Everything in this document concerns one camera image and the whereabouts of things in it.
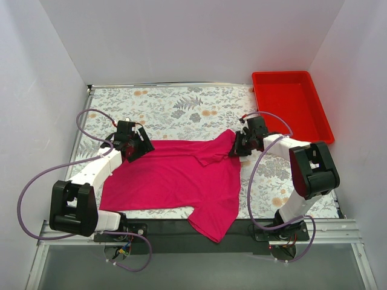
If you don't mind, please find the red plastic bin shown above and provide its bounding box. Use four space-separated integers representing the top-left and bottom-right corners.
252 71 334 144

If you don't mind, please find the floral patterned table mat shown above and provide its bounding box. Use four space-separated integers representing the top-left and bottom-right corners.
65 84 339 219

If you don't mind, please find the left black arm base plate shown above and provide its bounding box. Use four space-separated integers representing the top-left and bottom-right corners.
93 223 148 243

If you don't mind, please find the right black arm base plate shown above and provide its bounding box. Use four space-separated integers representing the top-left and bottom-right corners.
247 221 310 242

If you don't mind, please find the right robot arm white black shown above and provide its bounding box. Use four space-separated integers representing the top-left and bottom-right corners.
229 112 340 240

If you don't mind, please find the magenta t shirt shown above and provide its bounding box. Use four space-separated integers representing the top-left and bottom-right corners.
100 129 241 243

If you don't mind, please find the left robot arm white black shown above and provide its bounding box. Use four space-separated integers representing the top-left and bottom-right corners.
49 121 154 242

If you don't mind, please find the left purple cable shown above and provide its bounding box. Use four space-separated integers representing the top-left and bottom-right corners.
16 109 152 272

